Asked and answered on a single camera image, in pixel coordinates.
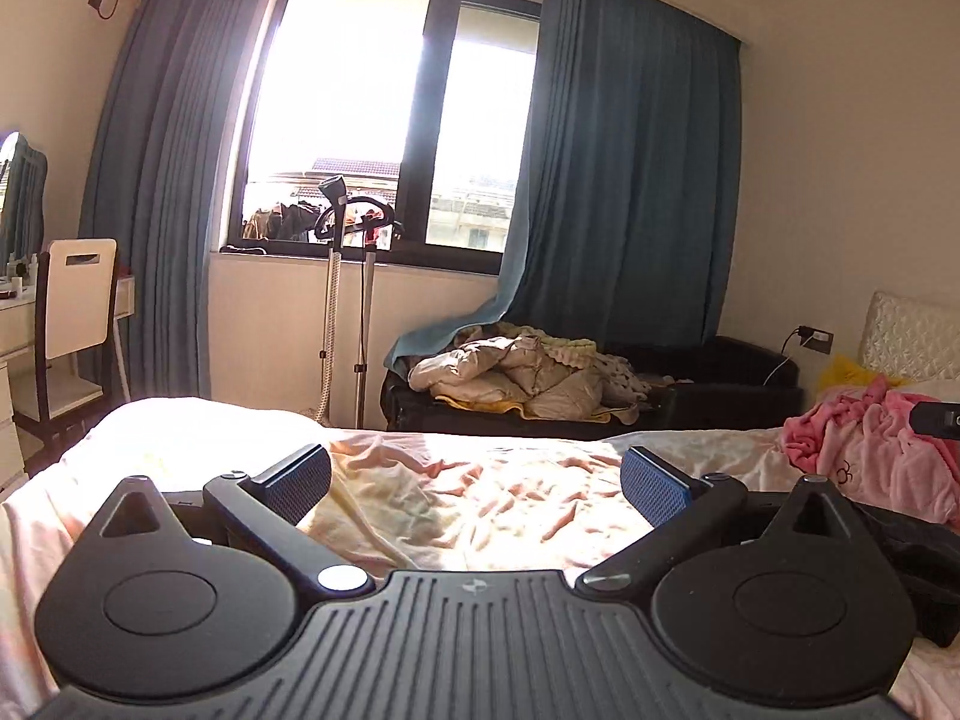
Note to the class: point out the dark framed window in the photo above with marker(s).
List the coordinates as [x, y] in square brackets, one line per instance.
[418, 105]

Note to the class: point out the right blue curtain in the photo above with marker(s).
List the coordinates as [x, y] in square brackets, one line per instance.
[625, 211]

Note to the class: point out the yellow pillow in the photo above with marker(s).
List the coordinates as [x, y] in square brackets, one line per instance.
[846, 372]

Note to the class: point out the beige quilted jacket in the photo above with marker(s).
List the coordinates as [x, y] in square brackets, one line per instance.
[519, 369]

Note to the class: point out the blue curtain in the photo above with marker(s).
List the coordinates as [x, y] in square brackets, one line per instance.
[153, 173]
[625, 211]

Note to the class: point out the left blue curtain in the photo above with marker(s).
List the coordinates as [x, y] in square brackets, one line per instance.
[153, 173]

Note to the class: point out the wall power outlet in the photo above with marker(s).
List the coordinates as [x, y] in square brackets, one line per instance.
[815, 339]

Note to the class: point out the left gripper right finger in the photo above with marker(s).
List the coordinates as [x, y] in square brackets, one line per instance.
[687, 517]

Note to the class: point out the quilted white headboard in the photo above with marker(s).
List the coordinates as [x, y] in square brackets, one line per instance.
[910, 338]

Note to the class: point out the pink fleece blanket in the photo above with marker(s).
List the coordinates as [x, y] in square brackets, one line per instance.
[861, 438]

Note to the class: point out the pastel bed sheet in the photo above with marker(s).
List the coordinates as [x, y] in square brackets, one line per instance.
[455, 503]

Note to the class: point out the white dresser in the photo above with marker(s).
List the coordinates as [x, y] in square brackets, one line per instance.
[17, 327]

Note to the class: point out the vanity mirror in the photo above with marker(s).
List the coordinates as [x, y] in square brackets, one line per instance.
[24, 174]

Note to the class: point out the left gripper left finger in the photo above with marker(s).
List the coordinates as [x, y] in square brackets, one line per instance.
[261, 513]

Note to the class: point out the black sofa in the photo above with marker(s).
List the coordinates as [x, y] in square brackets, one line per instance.
[721, 383]

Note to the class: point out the white wooden chair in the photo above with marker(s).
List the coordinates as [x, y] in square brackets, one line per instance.
[69, 382]

